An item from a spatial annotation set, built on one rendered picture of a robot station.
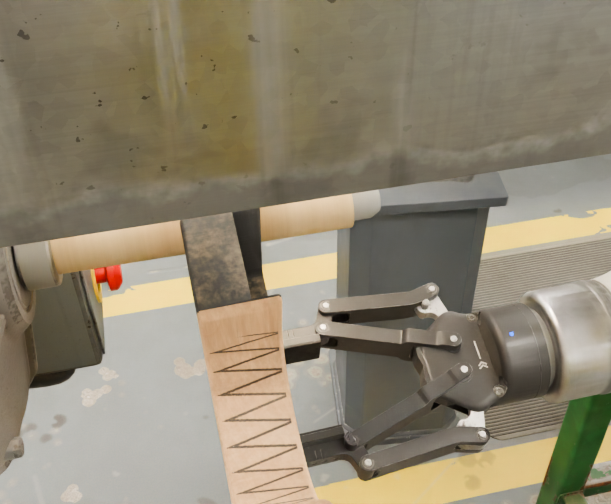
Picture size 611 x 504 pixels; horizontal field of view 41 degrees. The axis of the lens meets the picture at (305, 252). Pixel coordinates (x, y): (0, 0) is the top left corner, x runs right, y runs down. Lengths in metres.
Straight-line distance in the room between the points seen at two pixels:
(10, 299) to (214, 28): 0.26
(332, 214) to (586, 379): 0.25
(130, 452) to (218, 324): 1.52
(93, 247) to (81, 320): 0.34
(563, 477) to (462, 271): 0.41
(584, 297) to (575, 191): 1.99
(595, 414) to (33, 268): 1.11
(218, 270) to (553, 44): 0.21
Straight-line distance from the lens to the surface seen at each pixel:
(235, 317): 0.43
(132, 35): 0.26
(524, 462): 1.93
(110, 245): 0.49
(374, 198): 0.51
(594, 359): 0.65
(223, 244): 0.43
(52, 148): 0.28
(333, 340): 0.66
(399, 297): 0.66
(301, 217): 0.50
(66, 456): 1.97
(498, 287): 2.26
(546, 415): 2.01
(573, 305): 0.65
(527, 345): 0.63
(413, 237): 1.46
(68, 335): 0.84
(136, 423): 1.98
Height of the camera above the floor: 1.58
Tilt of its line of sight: 43 degrees down
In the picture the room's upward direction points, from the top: 1 degrees counter-clockwise
